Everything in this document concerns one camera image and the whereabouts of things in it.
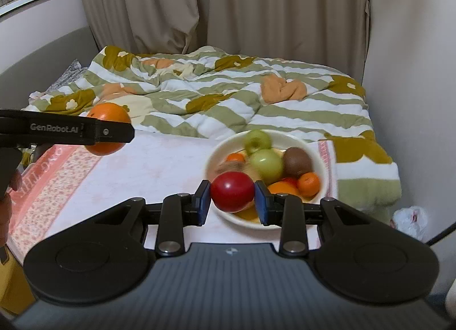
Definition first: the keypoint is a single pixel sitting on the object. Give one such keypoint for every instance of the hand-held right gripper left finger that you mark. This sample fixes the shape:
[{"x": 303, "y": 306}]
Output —
[{"x": 203, "y": 203}]

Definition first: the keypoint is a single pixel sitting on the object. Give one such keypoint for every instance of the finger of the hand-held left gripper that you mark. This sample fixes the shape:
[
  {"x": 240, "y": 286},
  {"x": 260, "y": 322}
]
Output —
[{"x": 114, "y": 132}]

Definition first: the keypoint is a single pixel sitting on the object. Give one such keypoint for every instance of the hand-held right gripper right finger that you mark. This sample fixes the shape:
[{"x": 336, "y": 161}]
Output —
[{"x": 263, "y": 205}]

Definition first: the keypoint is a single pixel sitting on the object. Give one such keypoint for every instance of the largest orange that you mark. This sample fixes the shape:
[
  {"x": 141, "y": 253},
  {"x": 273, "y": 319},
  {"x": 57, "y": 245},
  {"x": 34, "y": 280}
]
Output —
[{"x": 107, "y": 115}]

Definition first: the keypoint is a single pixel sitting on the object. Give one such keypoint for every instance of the large orange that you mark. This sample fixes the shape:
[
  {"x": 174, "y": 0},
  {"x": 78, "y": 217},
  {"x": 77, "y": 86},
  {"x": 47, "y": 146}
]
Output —
[{"x": 281, "y": 189}]

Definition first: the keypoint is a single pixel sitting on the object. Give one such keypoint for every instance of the red plum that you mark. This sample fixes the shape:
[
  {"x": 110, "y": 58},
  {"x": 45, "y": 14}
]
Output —
[
  {"x": 290, "y": 182},
  {"x": 233, "y": 191}
]

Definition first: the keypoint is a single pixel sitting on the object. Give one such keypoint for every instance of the large green apple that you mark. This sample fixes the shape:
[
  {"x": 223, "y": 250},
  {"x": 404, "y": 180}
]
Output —
[{"x": 267, "y": 166}]

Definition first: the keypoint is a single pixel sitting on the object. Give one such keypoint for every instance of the white oval dish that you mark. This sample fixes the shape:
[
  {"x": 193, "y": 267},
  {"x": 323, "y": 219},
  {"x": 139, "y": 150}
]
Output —
[{"x": 218, "y": 159}]

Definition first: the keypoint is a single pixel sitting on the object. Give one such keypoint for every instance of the medium mandarin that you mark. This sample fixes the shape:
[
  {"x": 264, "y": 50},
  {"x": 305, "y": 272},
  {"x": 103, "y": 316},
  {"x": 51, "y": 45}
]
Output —
[{"x": 309, "y": 184}]

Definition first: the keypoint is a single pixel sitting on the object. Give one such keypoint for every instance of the small mandarin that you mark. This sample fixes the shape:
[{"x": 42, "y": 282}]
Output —
[{"x": 236, "y": 157}]

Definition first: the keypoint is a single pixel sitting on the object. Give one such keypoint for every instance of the person's left hand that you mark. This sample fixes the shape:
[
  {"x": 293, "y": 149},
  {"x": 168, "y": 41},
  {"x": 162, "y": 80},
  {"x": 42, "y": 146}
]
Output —
[{"x": 6, "y": 216}]

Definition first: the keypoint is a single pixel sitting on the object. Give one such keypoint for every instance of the pink floral tablecloth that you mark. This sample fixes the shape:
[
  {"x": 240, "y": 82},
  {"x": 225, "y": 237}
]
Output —
[{"x": 142, "y": 166}]

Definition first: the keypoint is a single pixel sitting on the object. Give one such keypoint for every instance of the brown kiwi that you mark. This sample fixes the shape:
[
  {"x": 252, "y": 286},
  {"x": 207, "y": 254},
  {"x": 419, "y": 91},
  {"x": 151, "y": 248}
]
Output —
[{"x": 297, "y": 162}]

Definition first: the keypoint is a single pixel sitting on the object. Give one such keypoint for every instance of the grey patterned cloth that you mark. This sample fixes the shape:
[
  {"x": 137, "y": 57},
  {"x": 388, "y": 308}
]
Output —
[{"x": 67, "y": 75}]

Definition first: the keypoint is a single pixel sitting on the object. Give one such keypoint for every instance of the small green apple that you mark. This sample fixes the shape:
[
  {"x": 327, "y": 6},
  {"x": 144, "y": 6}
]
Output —
[{"x": 257, "y": 141}]

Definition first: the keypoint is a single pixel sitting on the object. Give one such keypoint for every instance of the grey headboard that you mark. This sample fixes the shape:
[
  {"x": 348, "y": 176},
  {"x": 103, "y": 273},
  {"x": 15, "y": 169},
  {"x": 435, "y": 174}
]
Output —
[{"x": 35, "y": 62}]

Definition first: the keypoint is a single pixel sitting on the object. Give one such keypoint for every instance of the green striped blanket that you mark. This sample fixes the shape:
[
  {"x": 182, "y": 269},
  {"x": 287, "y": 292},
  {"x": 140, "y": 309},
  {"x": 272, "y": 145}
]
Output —
[{"x": 221, "y": 101}]

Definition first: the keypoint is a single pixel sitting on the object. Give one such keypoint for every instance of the white plastic bag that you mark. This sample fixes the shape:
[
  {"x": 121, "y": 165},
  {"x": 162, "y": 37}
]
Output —
[{"x": 409, "y": 221}]

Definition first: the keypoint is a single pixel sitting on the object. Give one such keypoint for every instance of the yellow clothing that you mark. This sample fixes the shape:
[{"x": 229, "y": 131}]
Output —
[{"x": 10, "y": 280}]

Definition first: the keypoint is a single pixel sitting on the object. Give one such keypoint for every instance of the beige curtain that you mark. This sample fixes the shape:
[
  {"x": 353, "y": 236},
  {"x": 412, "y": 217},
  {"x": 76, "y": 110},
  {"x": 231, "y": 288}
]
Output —
[{"x": 249, "y": 5}]

